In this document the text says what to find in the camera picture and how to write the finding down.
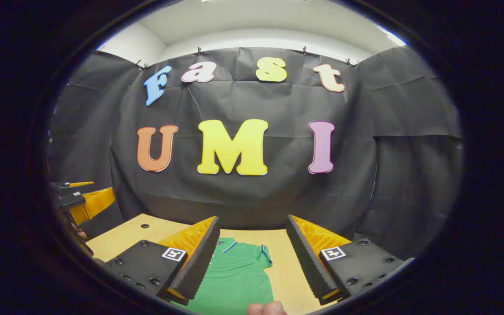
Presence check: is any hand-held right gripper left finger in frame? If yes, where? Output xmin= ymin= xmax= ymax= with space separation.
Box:
xmin=103 ymin=216 xmax=221 ymax=306

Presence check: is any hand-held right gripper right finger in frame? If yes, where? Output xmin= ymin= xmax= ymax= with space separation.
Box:
xmin=285 ymin=214 xmax=414 ymax=306

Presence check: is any green T-shirt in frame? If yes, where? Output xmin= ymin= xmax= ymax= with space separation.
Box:
xmin=178 ymin=238 xmax=275 ymax=315

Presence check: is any black backdrop cloth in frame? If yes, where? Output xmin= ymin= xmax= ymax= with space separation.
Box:
xmin=47 ymin=44 xmax=463 ymax=263

